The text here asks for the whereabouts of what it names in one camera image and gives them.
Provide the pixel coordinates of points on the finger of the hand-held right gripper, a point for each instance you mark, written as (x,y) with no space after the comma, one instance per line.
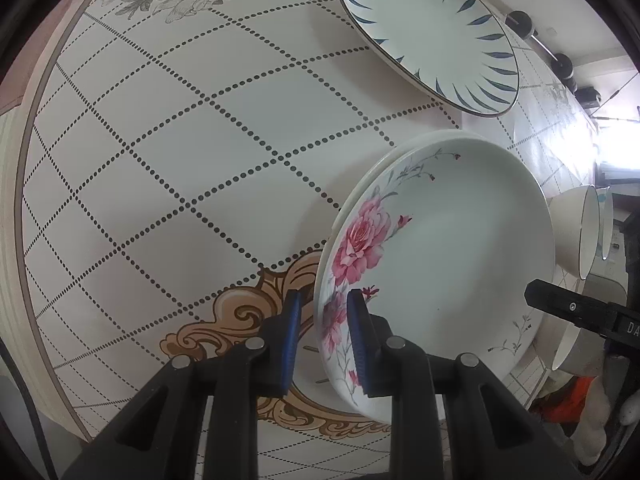
(565,305)

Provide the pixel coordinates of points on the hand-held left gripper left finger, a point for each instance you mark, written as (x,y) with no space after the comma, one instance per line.
(292,340)

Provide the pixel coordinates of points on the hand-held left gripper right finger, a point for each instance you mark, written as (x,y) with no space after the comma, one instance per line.
(357,340)

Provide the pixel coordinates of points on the floral white bowl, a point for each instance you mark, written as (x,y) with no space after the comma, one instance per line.
(585,355)

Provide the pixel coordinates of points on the plain white bowl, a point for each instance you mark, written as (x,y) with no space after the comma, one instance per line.
(567,230)

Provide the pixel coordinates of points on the blue rimmed spotted bowl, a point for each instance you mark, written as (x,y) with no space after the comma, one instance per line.
(606,225)

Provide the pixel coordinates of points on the pink floral white plate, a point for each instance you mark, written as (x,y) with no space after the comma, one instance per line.
(450,260)

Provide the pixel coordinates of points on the orange cloth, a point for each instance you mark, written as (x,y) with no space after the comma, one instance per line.
(567,400)

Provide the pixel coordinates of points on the white plush toy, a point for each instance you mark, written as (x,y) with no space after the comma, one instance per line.
(597,420)

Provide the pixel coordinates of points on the plain white plate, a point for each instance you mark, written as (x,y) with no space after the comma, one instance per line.
(375,167)

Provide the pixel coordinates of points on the black weight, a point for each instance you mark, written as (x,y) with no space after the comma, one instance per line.
(587,96)

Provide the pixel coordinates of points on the black dumbbell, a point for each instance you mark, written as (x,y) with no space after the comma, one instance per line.
(542,42)

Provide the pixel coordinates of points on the blue leaf pattern plate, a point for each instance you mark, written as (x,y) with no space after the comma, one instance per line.
(425,25)

